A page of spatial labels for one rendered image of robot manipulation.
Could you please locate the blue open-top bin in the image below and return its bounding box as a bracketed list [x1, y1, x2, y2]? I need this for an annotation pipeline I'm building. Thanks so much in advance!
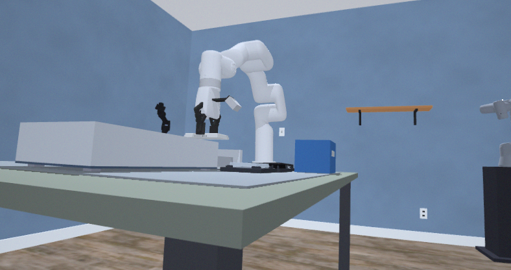
[294, 140, 336, 173]

